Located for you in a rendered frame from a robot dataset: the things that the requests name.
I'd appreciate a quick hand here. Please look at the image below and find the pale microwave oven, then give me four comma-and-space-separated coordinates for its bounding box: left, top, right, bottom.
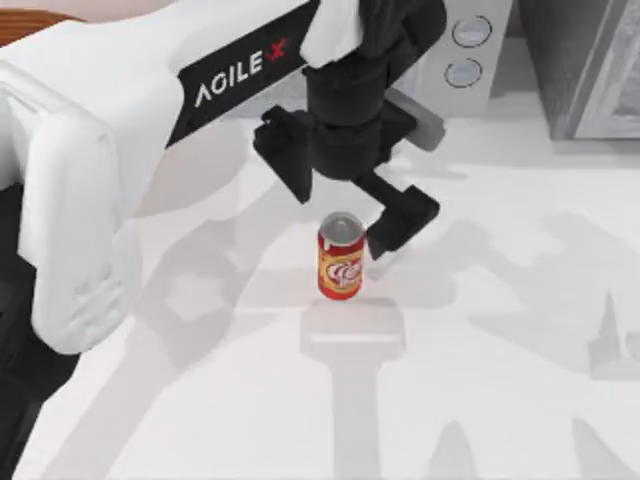
385, 0, 530, 120

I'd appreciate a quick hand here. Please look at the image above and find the round grey microwave knob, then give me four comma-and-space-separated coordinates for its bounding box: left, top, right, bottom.
443, 56, 484, 90
451, 13, 494, 47

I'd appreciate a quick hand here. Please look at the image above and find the red and white can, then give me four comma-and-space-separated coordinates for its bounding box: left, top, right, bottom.
316, 211, 370, 302

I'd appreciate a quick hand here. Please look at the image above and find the brown wooden cupboard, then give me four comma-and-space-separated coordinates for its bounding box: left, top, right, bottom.
0, 0, 90, 37

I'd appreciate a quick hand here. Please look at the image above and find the grey cabinet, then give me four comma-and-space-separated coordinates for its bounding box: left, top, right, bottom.
510, 0, 640, 143

